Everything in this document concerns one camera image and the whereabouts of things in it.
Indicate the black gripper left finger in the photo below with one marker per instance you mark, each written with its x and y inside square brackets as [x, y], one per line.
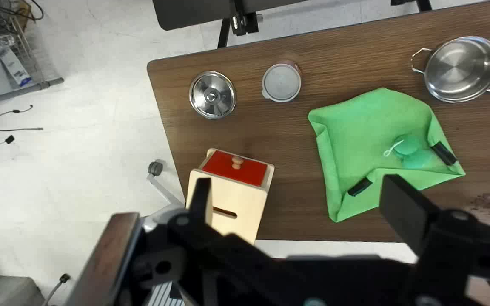
[200, 202]

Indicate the silver pot lid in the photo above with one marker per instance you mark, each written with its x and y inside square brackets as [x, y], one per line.
[212, 96]

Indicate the green cloth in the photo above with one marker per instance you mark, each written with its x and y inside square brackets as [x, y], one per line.
[374, 135]

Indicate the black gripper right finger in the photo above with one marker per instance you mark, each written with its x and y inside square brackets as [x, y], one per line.
[408, 212]

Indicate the wooden box with red drawer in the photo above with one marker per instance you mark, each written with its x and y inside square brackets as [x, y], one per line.
[239, 192]

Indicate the silver steel pot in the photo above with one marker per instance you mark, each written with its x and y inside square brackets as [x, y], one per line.
[457, 73]

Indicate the tin can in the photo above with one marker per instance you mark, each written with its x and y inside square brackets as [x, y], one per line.
[282, 83]

